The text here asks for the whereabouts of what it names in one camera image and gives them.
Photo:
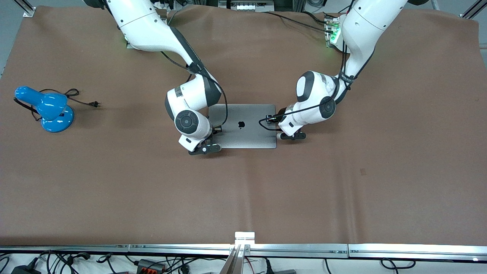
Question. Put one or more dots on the grey laptop computer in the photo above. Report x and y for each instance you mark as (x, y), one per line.
(247, 125)

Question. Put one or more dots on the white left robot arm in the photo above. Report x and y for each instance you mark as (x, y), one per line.
(365, 23)

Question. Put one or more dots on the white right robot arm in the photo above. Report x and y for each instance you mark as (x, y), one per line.
(144, 26)

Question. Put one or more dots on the brown table cover mat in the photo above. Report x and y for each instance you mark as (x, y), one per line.
(243, 190)

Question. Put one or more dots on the grey power strip box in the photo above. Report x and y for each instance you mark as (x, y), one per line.
(247, 5)

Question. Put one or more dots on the grey connector box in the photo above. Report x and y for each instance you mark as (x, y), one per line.
(150, 265)

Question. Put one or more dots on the blue desk lamp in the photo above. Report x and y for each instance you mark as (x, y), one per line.
(53, 110)

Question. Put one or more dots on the black power adapter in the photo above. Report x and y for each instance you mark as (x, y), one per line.
(24, 269)

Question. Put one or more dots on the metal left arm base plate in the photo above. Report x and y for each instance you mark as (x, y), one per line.
(329, 30)

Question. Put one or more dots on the aluminium camera mount post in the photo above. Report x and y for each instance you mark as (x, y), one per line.
(239, 247)

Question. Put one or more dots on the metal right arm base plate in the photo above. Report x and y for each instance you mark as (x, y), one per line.
(128, 45)

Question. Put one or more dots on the aluminium table edge rail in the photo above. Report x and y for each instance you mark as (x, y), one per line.
(380, 251)

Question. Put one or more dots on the aluminium frame profile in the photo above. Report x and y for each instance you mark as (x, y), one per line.
(26, 8)
(473, 9)

